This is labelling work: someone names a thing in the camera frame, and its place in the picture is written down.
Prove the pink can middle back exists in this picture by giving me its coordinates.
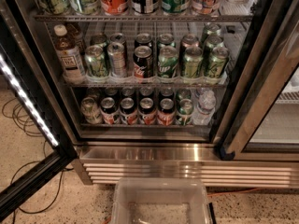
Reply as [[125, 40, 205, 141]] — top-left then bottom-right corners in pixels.
[[180, 34, 200, 50]]

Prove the stainless steel fridge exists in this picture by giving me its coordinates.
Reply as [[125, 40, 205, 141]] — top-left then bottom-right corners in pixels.
[[1, 0, 299, 189]]

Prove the green 7up can middle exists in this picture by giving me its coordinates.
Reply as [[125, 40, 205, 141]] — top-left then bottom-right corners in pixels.
[[157, 46, 178, 78]]

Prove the green can middle back centre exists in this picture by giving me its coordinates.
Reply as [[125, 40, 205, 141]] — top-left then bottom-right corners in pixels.
[[157, 34, 176, 49]]

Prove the green can bottom front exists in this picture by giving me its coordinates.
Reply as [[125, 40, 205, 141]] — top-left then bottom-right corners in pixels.
[[176, 99, 193, 126]]

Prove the green can middle front right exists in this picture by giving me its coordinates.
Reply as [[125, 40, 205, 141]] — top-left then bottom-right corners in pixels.
[[204, 47, 230, 78]]

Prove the open black fridge door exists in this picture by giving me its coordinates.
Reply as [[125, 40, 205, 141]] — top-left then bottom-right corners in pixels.
[[0, 0, 76, 220]]

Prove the silver can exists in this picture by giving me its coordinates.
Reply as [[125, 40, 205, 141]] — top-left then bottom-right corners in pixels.
[[110, 33, 126, 46], [107, 42, 127, 77]]

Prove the green can middle front left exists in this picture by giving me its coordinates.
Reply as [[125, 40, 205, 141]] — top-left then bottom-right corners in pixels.
[[85, 45, 108, 78]]

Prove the green can middle far back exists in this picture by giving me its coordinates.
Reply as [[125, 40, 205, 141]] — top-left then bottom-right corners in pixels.
[[201, 23, 221, 42]]

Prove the black Coca-Cola can middle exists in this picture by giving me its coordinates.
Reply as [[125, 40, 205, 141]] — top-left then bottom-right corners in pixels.
[[133, 46, 153, 79]]

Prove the top wire shelf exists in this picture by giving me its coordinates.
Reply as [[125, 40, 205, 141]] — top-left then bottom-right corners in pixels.
[[34, 8, 253, 22]]

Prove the black floor cable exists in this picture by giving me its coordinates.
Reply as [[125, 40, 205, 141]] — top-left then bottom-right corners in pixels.
[[1, 96, 75, 224]]

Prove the tea bottle white cap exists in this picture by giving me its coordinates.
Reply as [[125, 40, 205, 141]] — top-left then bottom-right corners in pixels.
[[54, 24, 85, 84]]

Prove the red Coke can bottom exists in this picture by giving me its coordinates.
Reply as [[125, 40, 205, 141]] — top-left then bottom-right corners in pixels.
[[157, 98, 175, 126]]

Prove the dark bottle middle back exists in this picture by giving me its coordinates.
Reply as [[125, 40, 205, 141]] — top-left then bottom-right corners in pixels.
[[64, 22, 86, 54]]

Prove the middle wire shelf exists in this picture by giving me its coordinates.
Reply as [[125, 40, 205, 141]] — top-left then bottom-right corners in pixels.
[[61, 74, 228, 88]]

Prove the green can middle back left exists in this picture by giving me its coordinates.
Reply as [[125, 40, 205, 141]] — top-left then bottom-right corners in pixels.
[[90, 34, 108, 49]]

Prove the clear plastic bin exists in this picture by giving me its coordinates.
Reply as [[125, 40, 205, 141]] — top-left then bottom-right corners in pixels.
[[111, 178, 213, 224]]

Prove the silver can middle back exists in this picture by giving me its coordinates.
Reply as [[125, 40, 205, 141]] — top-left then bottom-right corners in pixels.
[[110, 33, 126, 46]]

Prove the clear water bottle bottom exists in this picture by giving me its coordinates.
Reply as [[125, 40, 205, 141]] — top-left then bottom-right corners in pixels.
[[192, 91, 216, 126]]

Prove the black can middle back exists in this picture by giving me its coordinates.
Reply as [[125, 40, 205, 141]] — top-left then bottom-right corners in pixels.
[[135, 33, 153, 48]]

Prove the pale can bottom left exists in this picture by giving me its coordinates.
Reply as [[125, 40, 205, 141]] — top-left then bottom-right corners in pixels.
[[80, 96, 103, 124]]

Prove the wire shelf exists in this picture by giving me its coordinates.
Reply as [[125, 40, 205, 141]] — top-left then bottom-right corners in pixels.
[[34, 8, 253, 22], [61, 74, 228, 88]]

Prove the silver can middle front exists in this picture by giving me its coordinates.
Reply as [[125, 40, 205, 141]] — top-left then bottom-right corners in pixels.
[[107, 42, 127, 77]]

